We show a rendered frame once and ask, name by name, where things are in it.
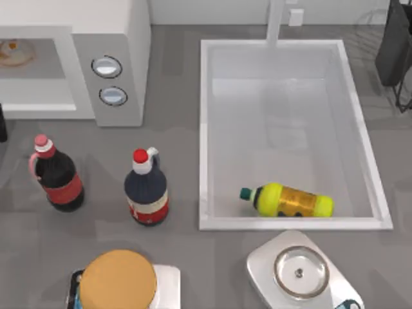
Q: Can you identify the dark bottle with red cap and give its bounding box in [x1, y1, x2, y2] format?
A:
[124, 147, 170, 227]

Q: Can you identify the white sink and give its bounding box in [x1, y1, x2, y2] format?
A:
[198, 39, 395, 231]

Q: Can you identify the yellow bottle with green cap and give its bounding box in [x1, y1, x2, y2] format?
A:
[239, 182, 335, 218]

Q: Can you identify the round grey microwave knob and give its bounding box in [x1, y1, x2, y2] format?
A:
[91, 55, 124, 79]
[98, 86, 129, 107]

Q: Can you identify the dark bottle with pink cap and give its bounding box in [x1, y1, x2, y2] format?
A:
[28, 134, 86, 213]

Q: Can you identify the tall white tap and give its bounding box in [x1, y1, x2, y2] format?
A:
[265, 0, 288, 49]

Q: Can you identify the grey scale with round plate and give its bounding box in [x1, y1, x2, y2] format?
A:
[246, 229, 366, 309]

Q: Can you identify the pale microwave oven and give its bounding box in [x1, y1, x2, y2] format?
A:
[0, 0, 153, 128]

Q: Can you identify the orange round lid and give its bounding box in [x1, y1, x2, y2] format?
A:
[79, 249, 158, 309]

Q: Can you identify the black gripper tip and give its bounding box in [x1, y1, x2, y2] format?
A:
[0, 102, 8, 144]

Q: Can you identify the white wall socket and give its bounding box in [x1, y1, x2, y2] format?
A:
[288, 8, 304, 27]

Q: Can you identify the black wire rack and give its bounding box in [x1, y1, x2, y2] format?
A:
[375, 0, 412, 113]

